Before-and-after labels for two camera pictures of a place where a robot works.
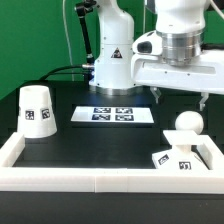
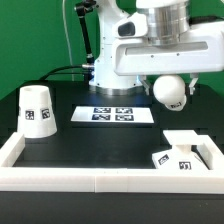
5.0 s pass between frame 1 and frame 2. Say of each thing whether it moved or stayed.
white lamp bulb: moved
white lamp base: stayed
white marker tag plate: stayed
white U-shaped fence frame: stayed
